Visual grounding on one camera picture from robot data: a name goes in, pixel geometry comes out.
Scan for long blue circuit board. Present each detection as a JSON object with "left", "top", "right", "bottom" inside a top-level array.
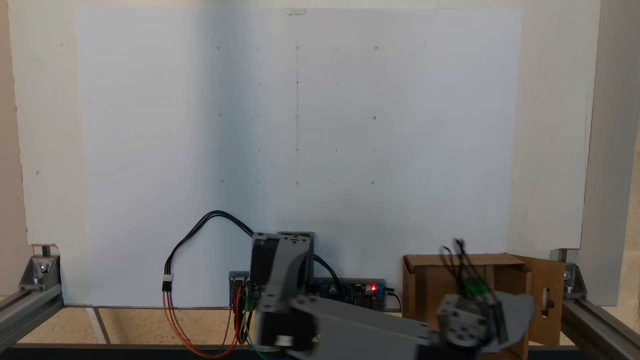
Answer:
[{"left": 312, "top": 278, "right": 386, "bottom": 310}]

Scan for orange wire bundle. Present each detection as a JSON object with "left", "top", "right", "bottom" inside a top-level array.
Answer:
[{"left": 162, "top": 290, "right": 243, "bottom": 359}]

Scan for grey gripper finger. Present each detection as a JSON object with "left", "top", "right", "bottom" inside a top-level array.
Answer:
[
  {"left": 439, "top": 293, "right": 497, "bottom": 310},
  {"left": 492, "top": 293, "right": 536, "bottom": 349}
]

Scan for aluminium frame profile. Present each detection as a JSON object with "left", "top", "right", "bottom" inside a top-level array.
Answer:
[
  {"left": 0, "top": 285, "right": 65, "bottom": 353},
  {"left": 560, "top": 295, "right": 640, "bottom": 360}
]

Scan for white paper sheet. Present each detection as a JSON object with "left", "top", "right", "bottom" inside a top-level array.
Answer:
[{"left": 76, "top": 7, "right": 523, "bottom": 308}]

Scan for green yellow blue wires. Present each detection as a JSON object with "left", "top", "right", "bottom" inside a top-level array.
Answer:
[{"left": 240, "top": 300, "right": 271, "bottom": 360}]

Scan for black cable with white connector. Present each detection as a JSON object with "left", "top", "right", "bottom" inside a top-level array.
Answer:
[{"left": 161, "top": 210, "right": 256, "bottom": 293}]

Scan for small blue circuit board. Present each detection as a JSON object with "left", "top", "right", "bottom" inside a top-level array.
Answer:
[{"left": 229, "top": 271, "right": 263, "bottom": 311}]

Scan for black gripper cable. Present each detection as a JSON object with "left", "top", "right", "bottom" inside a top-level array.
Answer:
[{"left": 439, "top": 239, "right": 481, "bottom": 288}]

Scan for grey vertical panel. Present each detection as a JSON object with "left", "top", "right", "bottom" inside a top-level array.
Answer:
[{"left": 575, "top": 0, "right": 640, "bottom": 307}]

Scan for brown cardboard box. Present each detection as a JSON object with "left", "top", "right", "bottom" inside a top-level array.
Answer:
[{"left": 402, "top": 252, "right": 567, "bottom": 360}]

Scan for green dice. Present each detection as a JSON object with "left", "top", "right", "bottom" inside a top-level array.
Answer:
[{"left": 461, "top": 278, "right": 491, "bottom": 302}]

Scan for metal corner bracket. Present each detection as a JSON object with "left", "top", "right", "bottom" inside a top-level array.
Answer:
[
  {"left": 19, "top": 255, "right": 62, "bottom": 292},
  {"left": 564, "top": 262, "right": 588, "bottom": 301}
]

